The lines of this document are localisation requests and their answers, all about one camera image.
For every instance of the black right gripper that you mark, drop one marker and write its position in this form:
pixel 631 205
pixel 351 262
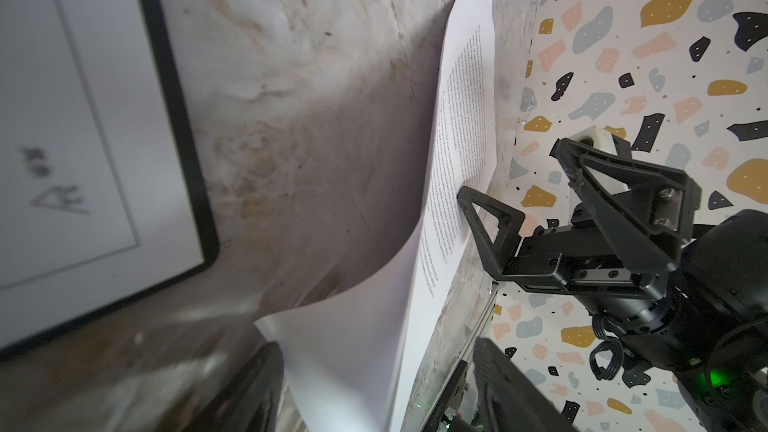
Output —
pixel 708 323

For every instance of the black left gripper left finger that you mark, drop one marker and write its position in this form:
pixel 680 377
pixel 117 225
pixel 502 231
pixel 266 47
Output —
pixel 250 401

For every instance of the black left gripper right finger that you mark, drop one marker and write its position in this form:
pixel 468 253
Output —
pixel 507 400

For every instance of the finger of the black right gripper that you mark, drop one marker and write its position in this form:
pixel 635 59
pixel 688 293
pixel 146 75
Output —
pixel 499 256

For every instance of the white text paper sheet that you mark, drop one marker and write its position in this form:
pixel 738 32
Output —
pixel 350 361

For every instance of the white drawing paper sheet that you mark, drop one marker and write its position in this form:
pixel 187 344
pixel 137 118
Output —
pixel 78 132

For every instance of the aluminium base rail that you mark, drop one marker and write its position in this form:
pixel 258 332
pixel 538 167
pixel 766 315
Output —
pixel 445 388

